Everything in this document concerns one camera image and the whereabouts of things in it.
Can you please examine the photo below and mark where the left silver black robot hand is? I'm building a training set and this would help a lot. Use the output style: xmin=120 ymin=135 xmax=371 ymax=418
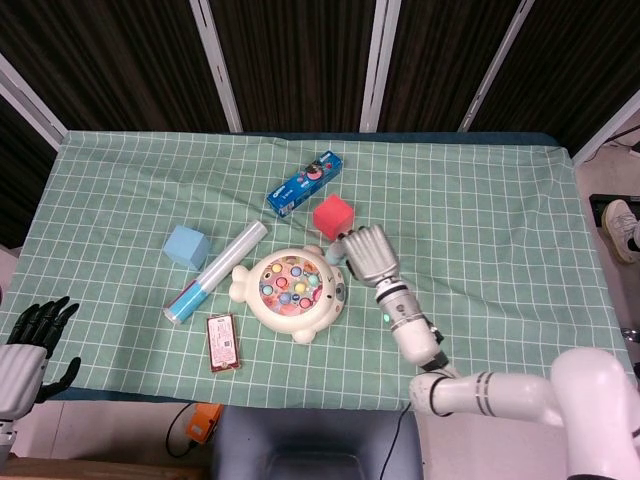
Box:
xmin=0 ymin=296 xmax=82 ymax=419

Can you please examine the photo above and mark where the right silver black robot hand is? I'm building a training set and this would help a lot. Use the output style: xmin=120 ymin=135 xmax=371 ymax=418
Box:
xmin=342 ymin=224 xmax=401 ymax=289

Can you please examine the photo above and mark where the small teal handle toy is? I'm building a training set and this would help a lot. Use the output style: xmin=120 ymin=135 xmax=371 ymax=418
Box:
xmin=325 ymin=230 xmax=361 ymax=265

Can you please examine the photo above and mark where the red foam cube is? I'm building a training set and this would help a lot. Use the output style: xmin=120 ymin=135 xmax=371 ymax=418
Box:
xmin=313 ymin=195 xmax=356 ymax=241

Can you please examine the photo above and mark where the blue Oreo cookie box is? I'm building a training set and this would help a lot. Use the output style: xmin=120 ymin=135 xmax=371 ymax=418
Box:
xmin=266 ymin=153 xmax=344 ymax=218

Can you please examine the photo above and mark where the green checked tablecloth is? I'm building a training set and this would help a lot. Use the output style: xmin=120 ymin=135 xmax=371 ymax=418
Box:
xmin=0 ymin=130 xmax=637 ymax=410

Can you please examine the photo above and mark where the fish-shaped fishing toy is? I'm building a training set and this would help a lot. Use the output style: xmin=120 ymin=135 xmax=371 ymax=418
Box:
xmin=228 ymin=244 xmax=349 ymax=344

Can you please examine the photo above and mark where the clear film roll blue label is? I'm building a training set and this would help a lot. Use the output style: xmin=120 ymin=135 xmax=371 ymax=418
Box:
xmin=162 ymin=220 xmax=268 ymax=326

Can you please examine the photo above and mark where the brown printed card box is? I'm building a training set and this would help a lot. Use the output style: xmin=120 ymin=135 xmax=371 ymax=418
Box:
xmin=205 ymin=313 xmax=244 ymax=374

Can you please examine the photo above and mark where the light blue foam cube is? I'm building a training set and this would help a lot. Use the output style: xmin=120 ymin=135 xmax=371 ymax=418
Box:
xmin=162 ymin=225 xmax=210 ymax=272

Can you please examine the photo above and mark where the orange device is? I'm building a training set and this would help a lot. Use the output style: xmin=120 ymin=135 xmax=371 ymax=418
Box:
xmin=187 ymin=402 xmax=225 ymax=444

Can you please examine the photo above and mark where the dark grey padded seat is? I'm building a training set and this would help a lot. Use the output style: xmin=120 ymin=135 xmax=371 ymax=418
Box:
xmin=209 ymin=404 xmax=425 ymax=480

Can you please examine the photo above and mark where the black flat box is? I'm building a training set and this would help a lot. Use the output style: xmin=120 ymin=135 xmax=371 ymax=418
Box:
xmin=588 ymin=193 xmax=614 ymax=229

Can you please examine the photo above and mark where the white sneaker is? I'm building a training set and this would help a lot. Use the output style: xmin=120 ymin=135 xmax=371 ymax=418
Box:
xmin=601 ymin=198 xmax=640 ymax=265

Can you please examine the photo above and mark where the black cable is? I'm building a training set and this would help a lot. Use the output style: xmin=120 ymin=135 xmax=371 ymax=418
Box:
xmin=165 ymin=402 xmax=201 ymax=459
xmin=380 ymin=405 xmax=412 ymax=480

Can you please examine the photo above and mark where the white partition post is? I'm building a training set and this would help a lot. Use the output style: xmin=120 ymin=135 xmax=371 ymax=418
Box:
xmin=188 ymin=0 xmax=245 ymax=134
xmin=359 ymin=0 xmax=403 ymax=134
xmin=572 ymin=89 xmax=640 ymax=166
xmin=0 ymin=52 xmax=69 ymax=151
xmin=458 ymin=0 xmax=535 ymax=134

